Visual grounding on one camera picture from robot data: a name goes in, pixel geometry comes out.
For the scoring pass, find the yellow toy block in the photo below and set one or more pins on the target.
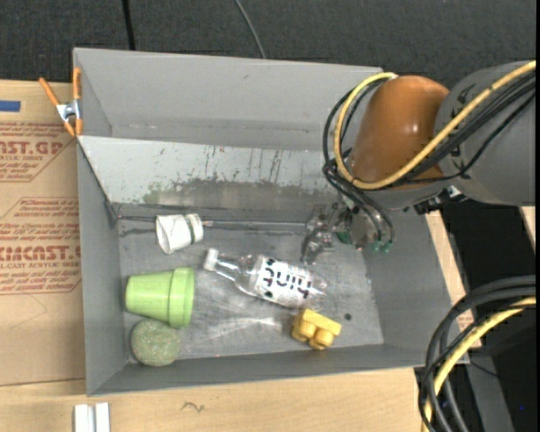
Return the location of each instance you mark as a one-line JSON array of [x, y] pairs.
[[315, 329]]

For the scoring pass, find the green speckled ball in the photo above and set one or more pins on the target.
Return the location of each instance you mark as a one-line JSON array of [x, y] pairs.
[[155, 344]]

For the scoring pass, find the grey metal bin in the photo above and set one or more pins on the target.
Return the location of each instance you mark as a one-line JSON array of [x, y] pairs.
[[234, 106]]

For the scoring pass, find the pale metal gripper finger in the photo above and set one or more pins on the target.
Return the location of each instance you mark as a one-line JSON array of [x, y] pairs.
[[322, 221], [314, 246]]

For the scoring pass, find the clear plastic bottle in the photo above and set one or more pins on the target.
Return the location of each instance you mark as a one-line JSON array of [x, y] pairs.
[[274, 279]]

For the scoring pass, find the brown cardboard board red print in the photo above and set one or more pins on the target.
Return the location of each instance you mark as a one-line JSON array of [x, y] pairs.
[[36, 223]]

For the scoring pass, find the light green plastic cup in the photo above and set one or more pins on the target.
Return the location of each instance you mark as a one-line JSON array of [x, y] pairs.
[[162, 296]]

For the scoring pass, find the black cylinder on white bracket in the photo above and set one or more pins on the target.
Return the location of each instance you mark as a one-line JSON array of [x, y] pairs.
[[429, 205]]

